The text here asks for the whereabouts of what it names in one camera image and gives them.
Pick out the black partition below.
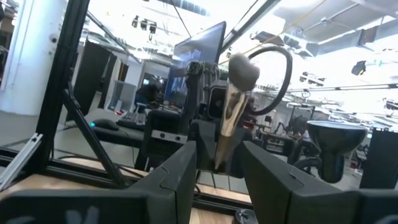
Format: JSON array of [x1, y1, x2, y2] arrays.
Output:
[[73, 39, 118, 116]]

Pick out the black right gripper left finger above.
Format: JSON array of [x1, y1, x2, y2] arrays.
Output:
[[129, 140, 198, 224]]

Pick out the black gooseneck desk lamp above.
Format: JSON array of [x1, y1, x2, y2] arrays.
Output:
[[306, 120, 369, 184]]

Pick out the silver aluminium extrusion piece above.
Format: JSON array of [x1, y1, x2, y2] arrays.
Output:
[[0, 133, 44, 191]]

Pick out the grey computer monitor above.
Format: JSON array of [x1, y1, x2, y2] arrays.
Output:
[[164, 21, 228, 105]]

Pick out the white round pillar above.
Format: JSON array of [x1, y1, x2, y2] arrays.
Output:
[[0, 0, 68, 116]]

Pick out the person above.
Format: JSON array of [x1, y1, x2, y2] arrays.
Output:
[[134, 82, 163, 110]]

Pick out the black panel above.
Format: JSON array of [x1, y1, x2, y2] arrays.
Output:
[[359, 126, 398, 190]]

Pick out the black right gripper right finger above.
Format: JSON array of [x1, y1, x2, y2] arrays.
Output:
[[242, 140, 358, 224]]

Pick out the black desk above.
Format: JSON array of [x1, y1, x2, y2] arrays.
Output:
[[90, 123, 146, 149]]

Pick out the black computer mouse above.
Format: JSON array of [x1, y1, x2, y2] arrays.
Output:
[[90, 118, 120, 131]]

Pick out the black keyboard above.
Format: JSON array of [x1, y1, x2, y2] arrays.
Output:
[[116, 111, 147, 131]]

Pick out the black aluminium table frame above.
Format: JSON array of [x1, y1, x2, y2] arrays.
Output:
[[0, 0, 282, 218]]

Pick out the large fluffy powder brush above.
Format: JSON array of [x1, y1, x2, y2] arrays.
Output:
[[213, 52, 261, 171]]

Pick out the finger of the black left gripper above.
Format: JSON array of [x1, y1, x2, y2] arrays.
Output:
[[229, 126, 254, 180], [188, 119, 218, 171]]

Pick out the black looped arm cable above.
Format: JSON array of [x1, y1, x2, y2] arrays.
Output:
[[248, 45, 294, 117]]

